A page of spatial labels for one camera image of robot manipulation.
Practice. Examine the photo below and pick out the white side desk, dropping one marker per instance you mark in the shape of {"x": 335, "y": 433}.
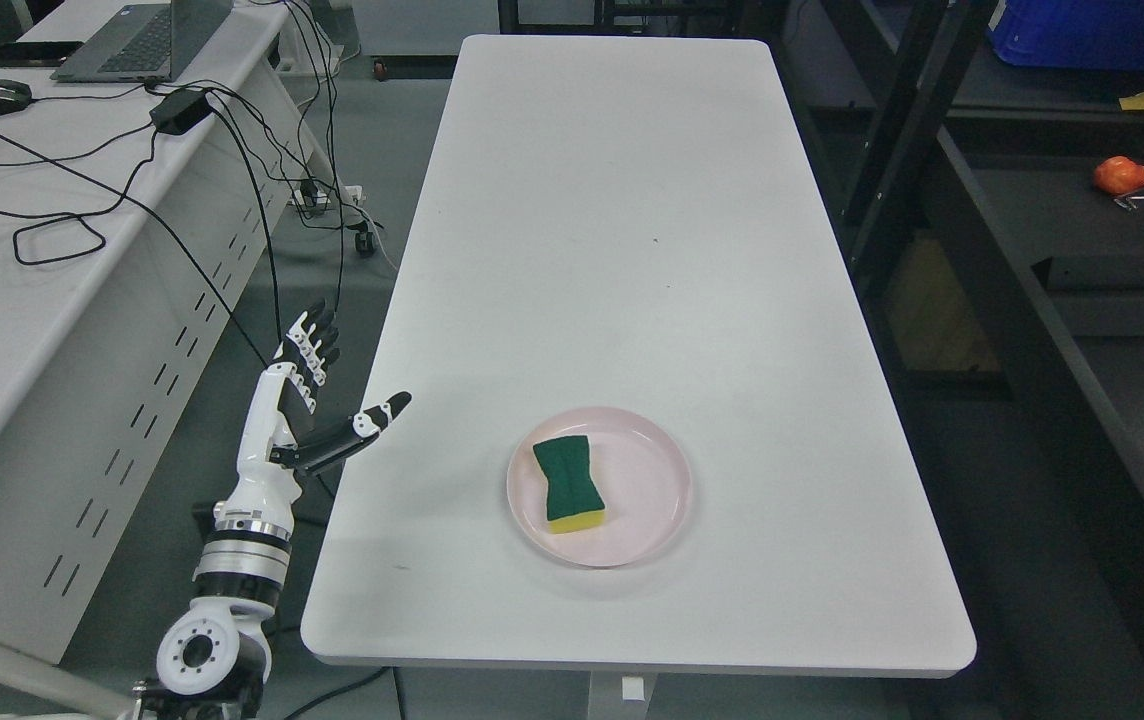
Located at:
{"x": 121, "y": 254}

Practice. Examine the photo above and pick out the pink round plate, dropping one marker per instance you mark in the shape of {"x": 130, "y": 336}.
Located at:
{"x": 641, "y": 474}

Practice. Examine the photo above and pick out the black smartphone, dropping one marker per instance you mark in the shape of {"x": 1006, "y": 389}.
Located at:
{"x": 37, "y": 54}

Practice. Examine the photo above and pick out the black metal shelf rack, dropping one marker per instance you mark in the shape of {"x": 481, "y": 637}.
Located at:
{"x": 1006, "y": 294}

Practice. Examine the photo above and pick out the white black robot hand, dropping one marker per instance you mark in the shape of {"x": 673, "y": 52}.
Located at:
{"x": 281, "y": 445}

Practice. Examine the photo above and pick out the orange toy object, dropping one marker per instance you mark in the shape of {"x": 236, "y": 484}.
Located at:
{"x": 1119, "y": 176}

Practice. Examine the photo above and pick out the blue plastic bin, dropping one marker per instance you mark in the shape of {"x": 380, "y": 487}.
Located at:
{"x": 1089, "y": 35}

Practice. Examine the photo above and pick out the grey laptop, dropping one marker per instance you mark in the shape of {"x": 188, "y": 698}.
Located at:
{"x": 145, "y": 42}

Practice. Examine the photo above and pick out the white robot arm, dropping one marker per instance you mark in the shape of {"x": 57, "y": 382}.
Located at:
{"x": 215, "y": 659}

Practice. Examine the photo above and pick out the green yellow sponge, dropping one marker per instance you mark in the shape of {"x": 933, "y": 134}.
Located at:
{"x": 573, "y": 502}

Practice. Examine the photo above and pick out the black power adapter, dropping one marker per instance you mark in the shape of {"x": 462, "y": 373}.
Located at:
{"x": 180, "y": 111}

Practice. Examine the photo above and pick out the white power strip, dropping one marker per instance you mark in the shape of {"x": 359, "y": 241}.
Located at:
{"x": 312, "y": 198}

